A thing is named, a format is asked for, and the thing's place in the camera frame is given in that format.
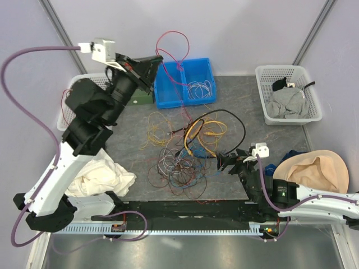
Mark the grey cloth in basket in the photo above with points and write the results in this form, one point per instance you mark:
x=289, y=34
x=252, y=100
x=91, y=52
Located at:
x=288, y=103

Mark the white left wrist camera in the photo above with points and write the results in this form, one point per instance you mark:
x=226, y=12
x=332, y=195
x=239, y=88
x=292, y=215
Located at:
x=102, y=50

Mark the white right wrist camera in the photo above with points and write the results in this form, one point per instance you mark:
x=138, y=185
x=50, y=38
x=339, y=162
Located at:
x=260, y=149

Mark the blue cloth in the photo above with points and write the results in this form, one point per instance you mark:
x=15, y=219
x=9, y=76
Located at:
x=270, y=169

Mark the white right perforated basket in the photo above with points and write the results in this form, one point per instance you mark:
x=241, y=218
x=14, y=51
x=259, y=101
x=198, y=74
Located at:
x=297, y=76

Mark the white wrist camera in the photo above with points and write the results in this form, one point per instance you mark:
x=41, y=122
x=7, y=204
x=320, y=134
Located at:
x=102, y=50
x=260, y=149

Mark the white slotted cable duct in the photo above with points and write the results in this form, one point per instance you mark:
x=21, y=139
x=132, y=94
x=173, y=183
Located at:
x=113, y=229

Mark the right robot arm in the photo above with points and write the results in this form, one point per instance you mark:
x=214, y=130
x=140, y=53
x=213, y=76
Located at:
x=294, y=201

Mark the beige bucket hat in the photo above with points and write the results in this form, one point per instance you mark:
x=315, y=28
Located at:
x=322, y=169

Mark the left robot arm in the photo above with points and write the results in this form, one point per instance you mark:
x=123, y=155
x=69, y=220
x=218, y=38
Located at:
x=96, y=110

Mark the white left perforated basket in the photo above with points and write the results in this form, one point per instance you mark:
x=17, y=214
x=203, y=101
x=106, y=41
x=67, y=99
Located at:
x=81, y=89

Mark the white perforated basket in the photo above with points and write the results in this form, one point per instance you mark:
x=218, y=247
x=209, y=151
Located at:
x=81, y=89
x=297, y=76

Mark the green plastic box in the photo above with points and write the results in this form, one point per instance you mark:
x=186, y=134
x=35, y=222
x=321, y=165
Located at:
x=141, y=98

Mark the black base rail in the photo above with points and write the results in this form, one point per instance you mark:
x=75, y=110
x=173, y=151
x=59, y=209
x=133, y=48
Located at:
x=192, y=214

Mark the white cloth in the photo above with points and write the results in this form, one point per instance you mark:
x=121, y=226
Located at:
x=100, y=176

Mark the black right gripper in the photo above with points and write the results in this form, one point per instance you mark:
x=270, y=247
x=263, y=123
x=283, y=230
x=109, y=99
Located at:
x=242, y=156

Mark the blue plastic divided bin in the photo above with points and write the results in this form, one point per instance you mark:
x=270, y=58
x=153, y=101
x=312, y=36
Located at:
x=189, y=83

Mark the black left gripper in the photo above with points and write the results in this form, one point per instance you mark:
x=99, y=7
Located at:
x=134, y=69

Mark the black item in basket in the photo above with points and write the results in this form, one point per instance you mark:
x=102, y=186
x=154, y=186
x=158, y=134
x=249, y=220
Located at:
x=279, y=84

